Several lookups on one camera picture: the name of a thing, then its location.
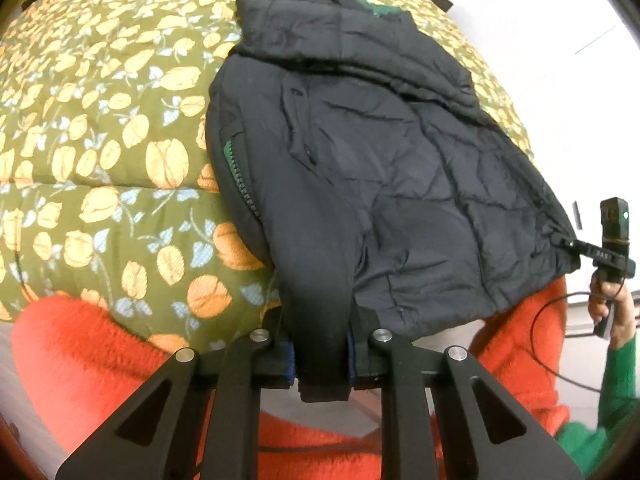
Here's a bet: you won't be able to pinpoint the green sleeve right forearm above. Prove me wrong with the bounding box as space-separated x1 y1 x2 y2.
554 337 637 477

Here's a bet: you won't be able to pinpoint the black cable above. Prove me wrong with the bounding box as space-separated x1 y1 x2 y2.
529 288 609 396

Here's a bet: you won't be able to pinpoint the green floral bed quilt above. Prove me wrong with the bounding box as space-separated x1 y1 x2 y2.
1 0 530 351

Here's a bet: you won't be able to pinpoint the person right hand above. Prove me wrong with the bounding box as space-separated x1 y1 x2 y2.
588 271 637 350

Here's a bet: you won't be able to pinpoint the orange fleece trousers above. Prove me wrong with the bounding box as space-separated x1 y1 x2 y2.
12 278 570 479

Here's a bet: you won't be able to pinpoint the black puffer jacket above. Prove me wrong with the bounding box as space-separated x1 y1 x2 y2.
205 0 579 402

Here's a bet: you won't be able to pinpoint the white wardrobe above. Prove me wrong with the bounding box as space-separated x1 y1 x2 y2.
499 0 640 61

